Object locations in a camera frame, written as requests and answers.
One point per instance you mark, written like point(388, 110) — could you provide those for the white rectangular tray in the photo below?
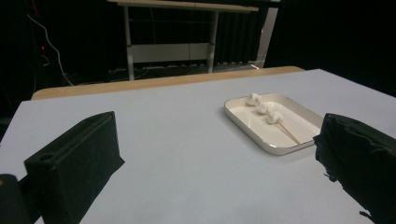
point(249, 124)

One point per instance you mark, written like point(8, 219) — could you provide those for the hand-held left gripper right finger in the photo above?
point(361, 161)

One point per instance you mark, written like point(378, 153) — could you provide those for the thin wooden skewer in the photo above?
point(289, 133)

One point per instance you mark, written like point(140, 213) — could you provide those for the white marshmallow piece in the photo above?
point(253, 99)
point(274, 117)
point(263, 108)

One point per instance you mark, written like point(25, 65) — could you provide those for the pale grey table mat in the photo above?
point(186, 155)

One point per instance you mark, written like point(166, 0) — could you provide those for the white desk frame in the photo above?
point(169, 52)

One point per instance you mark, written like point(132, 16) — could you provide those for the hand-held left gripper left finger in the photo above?
point(77, 168)

